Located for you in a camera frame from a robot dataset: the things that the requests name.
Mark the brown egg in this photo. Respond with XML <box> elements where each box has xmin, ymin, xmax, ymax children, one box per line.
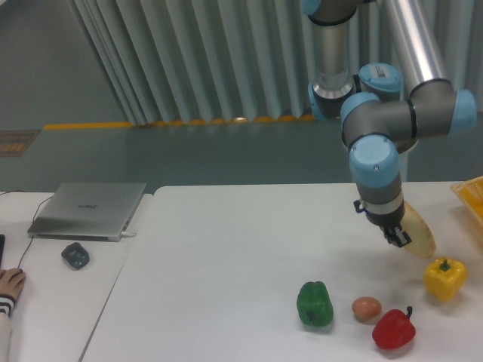
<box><xmin>352</xmin><ymin>296</ymin><xmax>382</xmax><ymax>321</ymax></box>

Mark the red bell pepper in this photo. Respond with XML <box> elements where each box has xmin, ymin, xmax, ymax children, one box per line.
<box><xmin>372</xmin><ymin>305</ymin><xmax>416</xmax><ymax>350</ymax></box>

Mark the thin grey mouse cable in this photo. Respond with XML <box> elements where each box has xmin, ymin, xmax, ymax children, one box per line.
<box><xmin>0</xmin><ymin>190</ymin><xmax>54</xmax><ymax>269</ymax></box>

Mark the green bell pepper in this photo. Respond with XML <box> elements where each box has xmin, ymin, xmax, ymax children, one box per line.
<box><xmin>296</xmin><ymin>281</ymin><xmax>334</xmax><ymax>327</ymax></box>

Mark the yellow plastic basket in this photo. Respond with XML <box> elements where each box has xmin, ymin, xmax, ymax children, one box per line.
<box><xmin>451</xmin><ymin>176</ymin><xmax>482</xmax><ymax>225</ymax></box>

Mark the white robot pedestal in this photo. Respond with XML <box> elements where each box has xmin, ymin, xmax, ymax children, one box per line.
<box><xmin>395</xmin><ymin>140</ymin><xmax>418</xmax><ymax>183</ymax></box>

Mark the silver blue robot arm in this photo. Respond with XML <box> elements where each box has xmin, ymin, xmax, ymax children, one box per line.
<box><xmin>300</xmin><ymin>1</ymin><xmax>477</xmax><ymax>247</ymax></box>

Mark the grey pleated curtain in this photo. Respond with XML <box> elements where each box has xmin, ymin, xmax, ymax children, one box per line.
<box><xmin>67</xmin><ymin>1</ymin><xmax>482</xmax><ymax>126</ymax></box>

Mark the yellow bell pepper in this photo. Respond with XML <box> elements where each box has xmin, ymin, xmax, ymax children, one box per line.
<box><xmin>423</xmin><ymin>257</ymin><xmax>468</xmax><ymax>302</ymax></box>

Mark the triangular toasted bread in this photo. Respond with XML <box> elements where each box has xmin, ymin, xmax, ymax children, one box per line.
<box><xmin>401</xmin><ymin>201</ymin><xmax>436</xmax><ymax>259</ymax></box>

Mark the small black plastic tray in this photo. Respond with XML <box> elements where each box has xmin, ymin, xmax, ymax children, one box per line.
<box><xmin>61</xmin><ymin>242</ymin><xmax>90</xmax><ymax>270</ymax></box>

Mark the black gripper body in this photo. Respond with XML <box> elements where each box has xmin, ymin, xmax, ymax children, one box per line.
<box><xmin>353</xmin><ymin>199</ymin><xmax>405</xmax><ymax>232</ymax></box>

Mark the striped sleeve forearm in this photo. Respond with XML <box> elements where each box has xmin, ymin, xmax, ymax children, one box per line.
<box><xmin>0</xmin><ymin>295</ymin><xmax>15</xmax><ymax>362</ymax></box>

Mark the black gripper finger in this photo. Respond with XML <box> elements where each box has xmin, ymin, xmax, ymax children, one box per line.
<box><xmin>383</xmin><ymin>225</ymin><xmax>411</xmax><ymax>247</ymax></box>

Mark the person's hand on mouse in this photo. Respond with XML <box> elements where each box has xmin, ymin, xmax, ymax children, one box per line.
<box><xmin>0</xmin><ymin>268</ymin><xmax>26</xmax><ymax>302</ymax></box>

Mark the silver closed laptop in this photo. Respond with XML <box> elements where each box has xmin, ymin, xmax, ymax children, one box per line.
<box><xmin>27</xmin><ymin>183</ymin><xmax>146</xmax><ymax>241</ymax></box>

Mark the black keyboard edge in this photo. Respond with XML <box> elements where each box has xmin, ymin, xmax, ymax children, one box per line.
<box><xmin>0</xmin><ymin>234</ymin><xmax>6</xmax><ymax>268</ymax></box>

